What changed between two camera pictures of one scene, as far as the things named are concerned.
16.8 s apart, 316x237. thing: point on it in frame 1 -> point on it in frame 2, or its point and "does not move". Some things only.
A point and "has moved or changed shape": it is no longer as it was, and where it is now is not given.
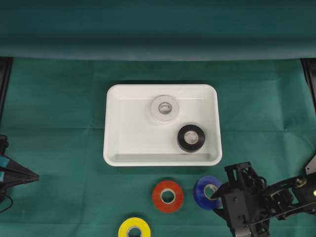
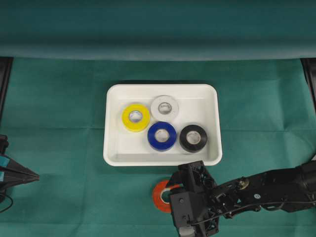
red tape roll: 164,208 does not move
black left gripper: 13,174 does not move
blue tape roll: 199,194 has moved or changed shape
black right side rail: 309,65 does not move
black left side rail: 5,62 does not move
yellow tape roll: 134,222 -> 138,126
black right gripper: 249,203 -> 195,177
